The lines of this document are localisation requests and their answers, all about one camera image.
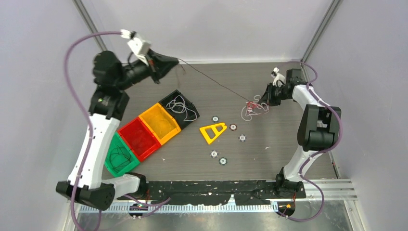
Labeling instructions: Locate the dark chip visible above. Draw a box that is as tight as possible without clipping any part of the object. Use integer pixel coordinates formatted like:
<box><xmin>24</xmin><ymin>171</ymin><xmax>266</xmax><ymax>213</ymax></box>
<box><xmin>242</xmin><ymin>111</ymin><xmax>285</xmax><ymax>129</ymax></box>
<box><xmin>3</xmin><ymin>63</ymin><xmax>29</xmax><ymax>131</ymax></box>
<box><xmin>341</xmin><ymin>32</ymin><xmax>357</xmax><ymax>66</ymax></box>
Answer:
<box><xmin>239</xmin><ymin>134</ymin><xmax>247</xmax><ymax>142</ymax></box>
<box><xmin>212</xmin><ymin>116</ymin><xmax>219</xmax><ymax>123</ymax></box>
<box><xmin>210</xmin><ymin>150</ymin><xmax>218</xmax><ymax>158</ymax></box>

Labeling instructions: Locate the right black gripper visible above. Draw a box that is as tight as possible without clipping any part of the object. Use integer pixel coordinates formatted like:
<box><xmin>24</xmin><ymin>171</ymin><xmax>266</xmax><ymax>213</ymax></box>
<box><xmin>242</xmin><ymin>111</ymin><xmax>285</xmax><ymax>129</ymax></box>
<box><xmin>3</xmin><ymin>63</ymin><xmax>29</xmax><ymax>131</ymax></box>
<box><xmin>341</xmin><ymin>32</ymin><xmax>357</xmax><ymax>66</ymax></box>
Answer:
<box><xmin>258</xmin><ymin>82</ymin><xmax>291</xmax><ymax>107</ymax></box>

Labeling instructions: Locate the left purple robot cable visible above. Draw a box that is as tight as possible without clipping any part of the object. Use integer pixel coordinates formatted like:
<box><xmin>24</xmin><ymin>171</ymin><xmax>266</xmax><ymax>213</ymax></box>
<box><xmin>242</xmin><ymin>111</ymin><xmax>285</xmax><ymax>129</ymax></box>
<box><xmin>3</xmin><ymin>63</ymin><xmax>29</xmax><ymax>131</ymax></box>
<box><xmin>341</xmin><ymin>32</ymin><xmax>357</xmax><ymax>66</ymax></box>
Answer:
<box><xmin>63</xmin><ymin>31</ymin><xmax>173</xmax><ymax>231</ymax></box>

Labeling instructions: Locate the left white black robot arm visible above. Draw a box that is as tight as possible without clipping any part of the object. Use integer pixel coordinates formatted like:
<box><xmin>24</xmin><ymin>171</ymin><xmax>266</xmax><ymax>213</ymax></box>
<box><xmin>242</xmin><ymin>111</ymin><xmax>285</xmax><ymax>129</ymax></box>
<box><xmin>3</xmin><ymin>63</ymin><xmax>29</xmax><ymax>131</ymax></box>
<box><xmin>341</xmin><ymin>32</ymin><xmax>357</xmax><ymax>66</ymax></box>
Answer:
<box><xmin>55</xmin><ymin>50</ymin><xmax>179</xmax><ymax>211</ymax></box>

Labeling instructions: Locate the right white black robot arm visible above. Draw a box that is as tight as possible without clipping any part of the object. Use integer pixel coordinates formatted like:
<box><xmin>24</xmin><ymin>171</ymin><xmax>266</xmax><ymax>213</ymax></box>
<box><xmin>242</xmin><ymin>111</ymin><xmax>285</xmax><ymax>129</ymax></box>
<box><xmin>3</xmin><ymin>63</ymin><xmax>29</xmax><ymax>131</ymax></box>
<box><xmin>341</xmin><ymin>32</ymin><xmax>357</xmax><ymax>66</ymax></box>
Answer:
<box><xmin>260</xmin><ymin>67</ymin><xmax>341</xmax><ymax>198</ymax></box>

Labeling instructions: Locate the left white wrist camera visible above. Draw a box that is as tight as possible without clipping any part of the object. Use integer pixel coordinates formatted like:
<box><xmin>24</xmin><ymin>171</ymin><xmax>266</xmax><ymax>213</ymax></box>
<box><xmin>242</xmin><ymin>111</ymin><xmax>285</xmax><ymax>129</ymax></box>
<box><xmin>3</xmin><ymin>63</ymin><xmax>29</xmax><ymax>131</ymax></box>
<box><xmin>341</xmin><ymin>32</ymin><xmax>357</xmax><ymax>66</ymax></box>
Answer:
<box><xmin>120</xmin><ymin>29</ymin><xmax>151</xmax><ymax>66</ymax></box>

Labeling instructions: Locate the green plastic bin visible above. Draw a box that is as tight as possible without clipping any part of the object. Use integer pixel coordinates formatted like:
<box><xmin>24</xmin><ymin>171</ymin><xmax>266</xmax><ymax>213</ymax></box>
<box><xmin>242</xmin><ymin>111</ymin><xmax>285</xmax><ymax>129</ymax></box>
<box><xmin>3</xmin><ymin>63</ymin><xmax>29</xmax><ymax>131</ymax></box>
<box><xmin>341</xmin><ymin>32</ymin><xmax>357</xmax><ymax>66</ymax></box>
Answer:
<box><xmin>104</xmin><ymin>132</ymin><xmax>140</xmax><ymax>178</ymax></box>

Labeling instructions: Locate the dark chip middle right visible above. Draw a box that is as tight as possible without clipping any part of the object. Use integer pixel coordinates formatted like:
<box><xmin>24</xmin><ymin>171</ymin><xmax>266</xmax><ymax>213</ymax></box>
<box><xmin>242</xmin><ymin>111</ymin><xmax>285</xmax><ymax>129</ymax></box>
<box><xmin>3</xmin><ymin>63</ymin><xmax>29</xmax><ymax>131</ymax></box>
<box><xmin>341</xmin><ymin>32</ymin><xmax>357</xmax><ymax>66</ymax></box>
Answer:
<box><xmin>239</xmin><ymin>134</ymin><xmax>247</xmax><ymax>142</ymax></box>

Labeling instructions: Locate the dark chip lowest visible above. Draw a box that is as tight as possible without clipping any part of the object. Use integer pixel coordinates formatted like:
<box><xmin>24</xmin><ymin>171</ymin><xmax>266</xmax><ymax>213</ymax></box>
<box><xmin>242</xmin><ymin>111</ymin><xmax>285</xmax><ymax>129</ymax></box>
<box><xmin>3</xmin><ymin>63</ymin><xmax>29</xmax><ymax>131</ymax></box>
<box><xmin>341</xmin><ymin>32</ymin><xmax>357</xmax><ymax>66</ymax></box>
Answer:
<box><xmin>219</xmin><ymin>157</ymin><xmax>228</xmax><ymax>166</ymax></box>

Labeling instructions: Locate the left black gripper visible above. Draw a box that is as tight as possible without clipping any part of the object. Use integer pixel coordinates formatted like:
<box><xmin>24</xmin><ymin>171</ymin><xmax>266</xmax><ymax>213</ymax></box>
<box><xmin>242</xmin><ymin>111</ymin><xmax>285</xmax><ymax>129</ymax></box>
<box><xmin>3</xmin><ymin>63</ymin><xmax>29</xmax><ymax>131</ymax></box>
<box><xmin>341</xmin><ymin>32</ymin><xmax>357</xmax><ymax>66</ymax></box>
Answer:
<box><xmin>116</xmin><ymin>48</ymin><xmax>179</xmax><ymax>90</ymax></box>

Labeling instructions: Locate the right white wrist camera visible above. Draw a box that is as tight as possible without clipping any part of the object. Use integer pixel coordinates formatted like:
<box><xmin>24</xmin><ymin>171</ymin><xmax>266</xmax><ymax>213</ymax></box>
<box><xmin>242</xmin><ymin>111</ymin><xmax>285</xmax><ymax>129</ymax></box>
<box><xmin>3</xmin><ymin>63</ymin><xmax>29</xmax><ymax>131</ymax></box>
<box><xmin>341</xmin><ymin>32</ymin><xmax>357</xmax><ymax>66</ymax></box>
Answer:
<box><xmin>271</xmin><ymin>67</ymin><xmax>286</xmax><ymax>87</ymax></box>

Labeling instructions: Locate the white wire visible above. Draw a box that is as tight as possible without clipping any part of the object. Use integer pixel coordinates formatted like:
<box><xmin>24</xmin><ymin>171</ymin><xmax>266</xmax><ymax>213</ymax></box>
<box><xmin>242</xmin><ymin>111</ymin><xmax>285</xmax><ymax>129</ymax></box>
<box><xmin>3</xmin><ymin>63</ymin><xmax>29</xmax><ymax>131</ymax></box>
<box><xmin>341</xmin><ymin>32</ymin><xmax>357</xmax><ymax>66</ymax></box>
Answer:
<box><xmin>240</xmin><ymin>95</ymin><xmax>270</xmax><ymax>122</ymax></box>
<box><xmin>165</xmin><ymin>95</ymin><xmax>198</xmax><ymax>122</ymax></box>

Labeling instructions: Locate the red wire bundle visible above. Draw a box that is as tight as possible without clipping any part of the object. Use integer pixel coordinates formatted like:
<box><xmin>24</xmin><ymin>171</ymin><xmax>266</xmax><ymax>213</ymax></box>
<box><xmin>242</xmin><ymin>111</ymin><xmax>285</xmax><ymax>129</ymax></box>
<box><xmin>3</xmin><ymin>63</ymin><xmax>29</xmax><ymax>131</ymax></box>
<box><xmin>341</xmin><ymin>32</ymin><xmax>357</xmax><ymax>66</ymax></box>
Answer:
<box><xmin>245</xmin><ymin>95</ymin><xmax>270</xmax><ymax>113</ymax></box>

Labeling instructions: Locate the slotted aluminium rail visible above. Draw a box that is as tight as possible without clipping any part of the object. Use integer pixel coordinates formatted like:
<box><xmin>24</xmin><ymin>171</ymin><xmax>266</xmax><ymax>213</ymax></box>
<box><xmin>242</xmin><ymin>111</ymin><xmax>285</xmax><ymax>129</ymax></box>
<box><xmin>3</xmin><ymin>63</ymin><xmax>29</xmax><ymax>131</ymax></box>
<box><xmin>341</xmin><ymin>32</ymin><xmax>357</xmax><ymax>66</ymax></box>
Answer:
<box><xmin>79</xmin><ymin>203</ymin><xmax>281</xmax><ymax>214</ymax></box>

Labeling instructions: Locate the red plastic bin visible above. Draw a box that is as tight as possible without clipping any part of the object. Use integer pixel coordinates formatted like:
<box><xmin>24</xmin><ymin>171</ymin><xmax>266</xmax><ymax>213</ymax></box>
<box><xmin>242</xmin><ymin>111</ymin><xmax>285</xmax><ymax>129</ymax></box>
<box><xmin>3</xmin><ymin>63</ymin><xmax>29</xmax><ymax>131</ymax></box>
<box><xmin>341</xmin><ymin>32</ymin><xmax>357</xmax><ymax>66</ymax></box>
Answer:
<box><xmin>118</xmin><ymin>117</ymin><xmax>162</xmax><ymax>162</ymax></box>

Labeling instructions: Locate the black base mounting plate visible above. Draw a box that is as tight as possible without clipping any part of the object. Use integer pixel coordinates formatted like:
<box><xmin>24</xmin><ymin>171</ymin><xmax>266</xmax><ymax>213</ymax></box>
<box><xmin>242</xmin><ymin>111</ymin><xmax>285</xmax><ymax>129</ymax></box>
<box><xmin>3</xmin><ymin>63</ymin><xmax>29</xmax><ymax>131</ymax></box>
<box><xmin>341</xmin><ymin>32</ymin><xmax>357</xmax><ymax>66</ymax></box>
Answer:
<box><xmin>129</xmin><ymin>180</ymin><xmax>306</xmax><ymax>205</ymax></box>

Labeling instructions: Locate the dark chip upper left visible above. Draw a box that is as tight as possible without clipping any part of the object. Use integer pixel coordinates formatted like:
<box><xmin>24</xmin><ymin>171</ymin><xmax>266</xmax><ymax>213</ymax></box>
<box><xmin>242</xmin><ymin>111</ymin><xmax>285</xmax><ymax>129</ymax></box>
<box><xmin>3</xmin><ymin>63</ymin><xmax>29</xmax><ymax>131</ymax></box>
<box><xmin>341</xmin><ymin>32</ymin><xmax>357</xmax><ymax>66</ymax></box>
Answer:
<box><xmin>212</xmin><ymin>116</ymin><xmax>219</xmax><ymax>123</ymax></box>

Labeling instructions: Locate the black plastic bin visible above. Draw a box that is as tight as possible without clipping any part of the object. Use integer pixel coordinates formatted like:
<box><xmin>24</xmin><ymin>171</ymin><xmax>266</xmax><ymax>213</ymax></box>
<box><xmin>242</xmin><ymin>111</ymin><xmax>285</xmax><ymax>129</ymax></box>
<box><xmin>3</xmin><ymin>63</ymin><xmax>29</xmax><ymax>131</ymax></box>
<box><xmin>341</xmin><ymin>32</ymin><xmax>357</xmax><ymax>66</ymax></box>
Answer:
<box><xmin>159</xmin><ymin>90</ymin><xmax>200</xmax><ymax>130</ymax></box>

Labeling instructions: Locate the yellow triangular plastic frame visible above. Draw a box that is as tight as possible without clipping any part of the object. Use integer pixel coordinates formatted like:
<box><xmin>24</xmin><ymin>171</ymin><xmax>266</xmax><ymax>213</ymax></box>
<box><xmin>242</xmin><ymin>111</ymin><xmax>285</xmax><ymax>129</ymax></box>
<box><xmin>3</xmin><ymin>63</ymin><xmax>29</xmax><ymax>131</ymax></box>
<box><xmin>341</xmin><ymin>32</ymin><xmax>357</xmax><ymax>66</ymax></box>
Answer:
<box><xmin>199</xmin><ymin>123</ymin><xmax>227</xmax><ymax>145</ymax></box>

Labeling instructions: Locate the yellow plastic bin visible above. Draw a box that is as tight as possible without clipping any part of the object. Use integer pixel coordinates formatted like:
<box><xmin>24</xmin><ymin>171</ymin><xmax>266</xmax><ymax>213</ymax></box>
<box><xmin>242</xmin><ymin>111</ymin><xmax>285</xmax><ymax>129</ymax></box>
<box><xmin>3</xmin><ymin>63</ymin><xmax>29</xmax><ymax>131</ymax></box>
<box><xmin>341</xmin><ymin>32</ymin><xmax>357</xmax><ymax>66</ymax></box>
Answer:
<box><xmin>138</xmin><ymin>103</ymin><xmax>181</xmax><ymax>145</ymax></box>

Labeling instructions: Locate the dark chip lower left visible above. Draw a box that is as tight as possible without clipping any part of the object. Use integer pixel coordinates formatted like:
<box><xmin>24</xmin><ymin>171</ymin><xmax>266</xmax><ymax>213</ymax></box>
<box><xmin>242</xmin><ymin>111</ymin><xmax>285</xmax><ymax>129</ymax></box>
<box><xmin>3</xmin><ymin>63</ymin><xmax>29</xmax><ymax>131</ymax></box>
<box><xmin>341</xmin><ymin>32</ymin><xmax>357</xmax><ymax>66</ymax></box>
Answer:
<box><xmin>210</xmin><ymin>150</ymin><xmax>218</xmax><ymax>158</ymax></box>

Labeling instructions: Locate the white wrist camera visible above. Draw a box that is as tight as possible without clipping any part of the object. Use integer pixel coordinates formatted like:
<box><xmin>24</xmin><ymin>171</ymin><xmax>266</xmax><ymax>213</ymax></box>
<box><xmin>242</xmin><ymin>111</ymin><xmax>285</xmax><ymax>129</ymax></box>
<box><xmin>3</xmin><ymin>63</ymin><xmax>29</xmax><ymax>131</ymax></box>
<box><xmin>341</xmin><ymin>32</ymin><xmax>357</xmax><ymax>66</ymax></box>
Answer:
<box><xmin>271</xmin><ymin>67</ymin><xmax>286</xmax><ymax>87</ymax></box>
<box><xmin>120</xmin><ymin>29</ymin><xmax>151</xmax><ymax>66</ymax></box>

